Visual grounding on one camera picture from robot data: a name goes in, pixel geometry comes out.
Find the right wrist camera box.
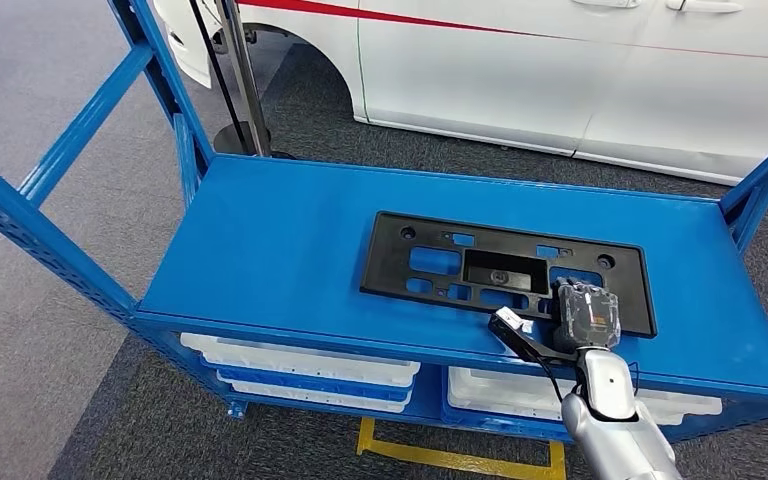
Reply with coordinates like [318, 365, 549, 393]
[487, 305, 581, 366]

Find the silver metal stand pole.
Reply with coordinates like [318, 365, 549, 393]
[213, 0, 274, 158]

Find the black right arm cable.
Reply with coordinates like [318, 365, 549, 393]
[536, 357, 567, 405]

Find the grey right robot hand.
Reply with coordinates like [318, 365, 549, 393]
[551, 278, 622, 354]

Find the blue metal shelf rack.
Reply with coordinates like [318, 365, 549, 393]
[0, 0, 768, 445]

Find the white car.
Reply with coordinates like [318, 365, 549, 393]
[152, 0, 768, 200]

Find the yellow floor tape marking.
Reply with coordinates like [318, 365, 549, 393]
[356, 417, 567, 480]

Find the black plastic car part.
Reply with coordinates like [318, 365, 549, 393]
[359, 211, 658, 340]

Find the thin black rod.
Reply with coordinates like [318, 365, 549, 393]
[188, 0, 254, 155]

